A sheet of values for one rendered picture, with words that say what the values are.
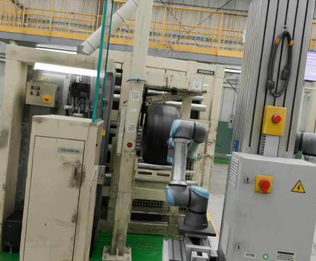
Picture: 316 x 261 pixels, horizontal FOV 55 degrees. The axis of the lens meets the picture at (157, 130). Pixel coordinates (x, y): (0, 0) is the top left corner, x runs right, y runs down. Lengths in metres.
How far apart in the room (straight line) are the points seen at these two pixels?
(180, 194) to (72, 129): 0.78
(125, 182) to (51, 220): 0.95
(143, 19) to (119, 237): 1.99
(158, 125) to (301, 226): 1.51
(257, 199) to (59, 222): 1.26
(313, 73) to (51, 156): 5.34
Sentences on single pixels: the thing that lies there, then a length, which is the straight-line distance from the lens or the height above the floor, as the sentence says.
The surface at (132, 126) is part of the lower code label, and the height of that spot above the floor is 1.23.
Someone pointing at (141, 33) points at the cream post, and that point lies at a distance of 2.83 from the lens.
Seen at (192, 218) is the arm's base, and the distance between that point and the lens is 1.89.
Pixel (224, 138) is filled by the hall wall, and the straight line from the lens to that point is 12.05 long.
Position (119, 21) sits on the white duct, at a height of 2.22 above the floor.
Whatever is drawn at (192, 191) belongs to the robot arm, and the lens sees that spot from 1.86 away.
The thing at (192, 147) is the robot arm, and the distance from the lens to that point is 2.09.
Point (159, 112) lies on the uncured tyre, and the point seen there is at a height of 1.39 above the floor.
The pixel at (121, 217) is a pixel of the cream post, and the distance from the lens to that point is 2.91.
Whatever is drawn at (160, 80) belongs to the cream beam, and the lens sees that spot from 3.04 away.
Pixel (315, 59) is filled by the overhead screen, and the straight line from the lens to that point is 6.49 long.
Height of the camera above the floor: 1.36
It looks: 3 degrees down
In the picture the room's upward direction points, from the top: 7 degrees clockwise
